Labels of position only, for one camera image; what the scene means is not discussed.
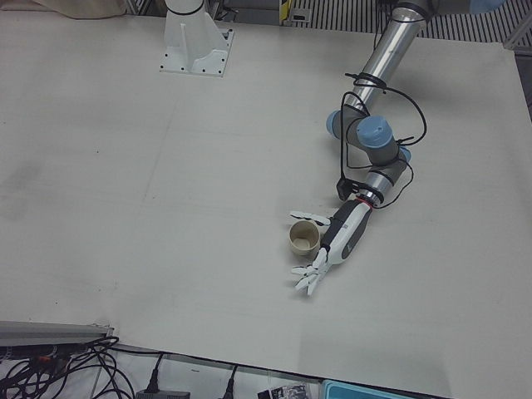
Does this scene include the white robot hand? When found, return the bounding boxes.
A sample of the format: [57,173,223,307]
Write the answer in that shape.
[288,199,372,298]

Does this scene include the beige paper cup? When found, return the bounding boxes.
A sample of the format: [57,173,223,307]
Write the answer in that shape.
[288,219,323,258]

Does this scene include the light blue plastic box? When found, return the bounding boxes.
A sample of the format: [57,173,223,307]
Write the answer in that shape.
[321,378,419,399]

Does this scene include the black white printed card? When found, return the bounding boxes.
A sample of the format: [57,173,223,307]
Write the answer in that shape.
[256,382,313,399]

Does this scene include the grey power adapter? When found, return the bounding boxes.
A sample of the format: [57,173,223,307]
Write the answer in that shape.
[136,388,190,399]

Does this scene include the beige cloth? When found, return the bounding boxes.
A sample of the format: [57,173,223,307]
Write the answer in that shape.
[61,0,128,20]

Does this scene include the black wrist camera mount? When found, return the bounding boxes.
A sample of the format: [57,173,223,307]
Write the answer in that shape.
[335,177,361,201]

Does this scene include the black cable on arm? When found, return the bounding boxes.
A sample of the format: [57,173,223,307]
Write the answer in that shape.
[338,71,429,209]

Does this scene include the black power cable with plug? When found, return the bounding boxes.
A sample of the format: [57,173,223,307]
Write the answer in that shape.
[222,364,240,399]
[93,336,167,392]

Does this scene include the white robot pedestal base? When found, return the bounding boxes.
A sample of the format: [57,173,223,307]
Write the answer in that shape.
[159,0,236,79]

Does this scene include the aluminium frame corner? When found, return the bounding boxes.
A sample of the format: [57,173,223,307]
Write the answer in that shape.
[504,12,532,49]

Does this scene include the aluminium profile rail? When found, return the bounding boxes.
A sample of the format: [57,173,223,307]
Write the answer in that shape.
[0,320,116,347]

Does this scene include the tangled black cables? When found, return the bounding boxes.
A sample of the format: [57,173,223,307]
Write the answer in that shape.
[0,338,138,399]

